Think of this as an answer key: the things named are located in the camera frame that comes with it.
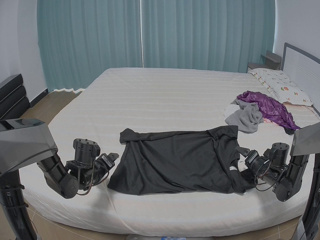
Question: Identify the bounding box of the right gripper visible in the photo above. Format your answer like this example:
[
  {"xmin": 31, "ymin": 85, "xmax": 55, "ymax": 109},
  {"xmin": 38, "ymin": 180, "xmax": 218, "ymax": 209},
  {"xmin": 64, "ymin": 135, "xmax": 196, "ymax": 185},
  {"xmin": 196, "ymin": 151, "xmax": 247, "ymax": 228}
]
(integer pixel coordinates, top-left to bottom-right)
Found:
[{"xmin": 235, "ymin": 146, "xmax": 270, "ymax": 177}]

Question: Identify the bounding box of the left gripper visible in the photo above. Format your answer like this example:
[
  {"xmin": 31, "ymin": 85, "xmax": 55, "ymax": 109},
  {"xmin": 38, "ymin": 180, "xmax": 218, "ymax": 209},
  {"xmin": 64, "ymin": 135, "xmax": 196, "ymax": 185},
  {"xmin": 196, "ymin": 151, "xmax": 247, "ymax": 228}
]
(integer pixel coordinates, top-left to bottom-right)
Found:
[{"xmin": 90, "ymin": 153, "xmax": 119, "ymax": 186}]

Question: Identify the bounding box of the black T-shirt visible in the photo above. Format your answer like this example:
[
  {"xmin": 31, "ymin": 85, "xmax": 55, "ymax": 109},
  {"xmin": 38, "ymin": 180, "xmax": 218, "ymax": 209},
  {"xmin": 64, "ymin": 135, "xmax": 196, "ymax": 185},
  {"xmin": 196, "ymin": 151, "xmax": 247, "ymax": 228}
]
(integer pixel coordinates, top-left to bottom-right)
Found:
[{"xmin": 107, "ymin": 125, "xmax": 255, "ymax": 196}]

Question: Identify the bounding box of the pile of clothes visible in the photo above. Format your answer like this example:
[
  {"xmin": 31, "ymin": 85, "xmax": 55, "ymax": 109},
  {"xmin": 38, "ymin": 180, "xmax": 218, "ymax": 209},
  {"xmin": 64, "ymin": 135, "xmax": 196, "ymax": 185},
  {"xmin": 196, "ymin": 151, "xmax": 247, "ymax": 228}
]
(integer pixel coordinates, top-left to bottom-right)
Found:
[{"xmin": 224, "ymin": 90, "xmax": 301, "ymax": 136}]

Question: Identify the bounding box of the bed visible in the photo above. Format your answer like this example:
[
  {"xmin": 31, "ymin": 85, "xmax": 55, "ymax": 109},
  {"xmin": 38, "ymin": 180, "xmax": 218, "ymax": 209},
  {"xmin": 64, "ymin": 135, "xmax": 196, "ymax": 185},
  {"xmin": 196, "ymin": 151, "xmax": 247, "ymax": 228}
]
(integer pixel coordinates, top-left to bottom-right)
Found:
[{"xmin": 17, "ymin": 43, "xmax": 320, "ymax": 236}]

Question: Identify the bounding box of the white printed pillow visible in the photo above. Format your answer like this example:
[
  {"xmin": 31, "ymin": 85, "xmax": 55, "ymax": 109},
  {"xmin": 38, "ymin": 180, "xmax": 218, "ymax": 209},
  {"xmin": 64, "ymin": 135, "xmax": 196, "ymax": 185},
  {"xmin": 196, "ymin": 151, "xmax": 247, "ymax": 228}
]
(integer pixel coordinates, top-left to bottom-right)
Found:
[{"xmin": 248, "ymin": 68, "xmax": 314, "ymax": 106}]

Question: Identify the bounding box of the grey bedside table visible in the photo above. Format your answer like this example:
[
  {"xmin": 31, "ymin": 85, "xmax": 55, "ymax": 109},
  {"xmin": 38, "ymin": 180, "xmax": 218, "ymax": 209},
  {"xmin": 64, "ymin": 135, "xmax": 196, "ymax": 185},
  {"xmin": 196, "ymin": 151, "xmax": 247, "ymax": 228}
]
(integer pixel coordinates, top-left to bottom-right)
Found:
[{"xmin": 247, "ymin": 50, "xmax": 282, "ymax": 72}]

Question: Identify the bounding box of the black chest of drawers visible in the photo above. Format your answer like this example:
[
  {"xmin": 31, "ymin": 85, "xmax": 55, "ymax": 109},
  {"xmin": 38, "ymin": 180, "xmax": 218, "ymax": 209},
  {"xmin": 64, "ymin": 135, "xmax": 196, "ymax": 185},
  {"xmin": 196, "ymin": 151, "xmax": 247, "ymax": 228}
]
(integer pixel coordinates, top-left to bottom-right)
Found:
[{"xmin": 0, "ymin": 74, "xmax": 32, "ymax": 119}]

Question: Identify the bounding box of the blue-green curtain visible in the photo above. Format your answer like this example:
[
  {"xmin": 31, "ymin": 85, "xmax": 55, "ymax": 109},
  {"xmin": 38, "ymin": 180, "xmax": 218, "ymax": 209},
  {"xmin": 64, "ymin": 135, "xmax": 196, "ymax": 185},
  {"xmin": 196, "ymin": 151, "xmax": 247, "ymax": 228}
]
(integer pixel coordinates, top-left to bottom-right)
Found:
[
  {"xmin": 141, "ymin": 0, "xmax": 277, "ymax": 72},
  {"xmin": 37, "ymin": 0, "xmax": 143, "ymax": 93}
]

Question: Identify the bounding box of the black cable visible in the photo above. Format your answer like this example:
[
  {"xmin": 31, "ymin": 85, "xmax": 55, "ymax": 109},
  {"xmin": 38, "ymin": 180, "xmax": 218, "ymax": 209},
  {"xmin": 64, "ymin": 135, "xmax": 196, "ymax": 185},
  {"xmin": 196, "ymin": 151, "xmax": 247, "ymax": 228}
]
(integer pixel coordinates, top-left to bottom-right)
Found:
[
  {"xmin": 75, "ymin": 170, "xmax": 111, "ymax": 196},
  {"xmin": 254, "ymin": 178, "xmax": 277, "ymax": 191}
]

